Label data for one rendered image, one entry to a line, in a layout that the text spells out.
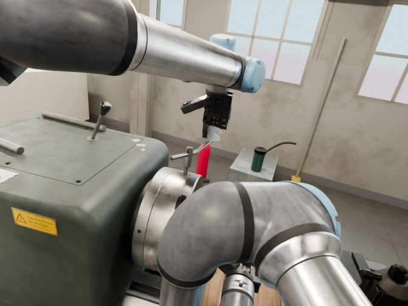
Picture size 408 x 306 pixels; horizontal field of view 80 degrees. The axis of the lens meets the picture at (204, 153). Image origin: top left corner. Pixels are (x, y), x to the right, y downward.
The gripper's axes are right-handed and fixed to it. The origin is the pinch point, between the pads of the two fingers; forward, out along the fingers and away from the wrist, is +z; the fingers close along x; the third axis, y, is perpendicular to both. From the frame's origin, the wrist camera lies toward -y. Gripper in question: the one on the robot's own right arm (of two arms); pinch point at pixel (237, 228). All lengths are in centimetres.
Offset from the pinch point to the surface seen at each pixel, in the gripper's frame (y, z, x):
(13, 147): -66, -14, 19
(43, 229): -43, -29, 11
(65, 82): -282, 262, -31
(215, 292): -2.8, -9.5, -19.6
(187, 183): -17.1, -5.3, 15.5
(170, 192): -20.7, -9.8, 14.2
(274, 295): 16.3, -4.6, -19.6
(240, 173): 1, 180, -75
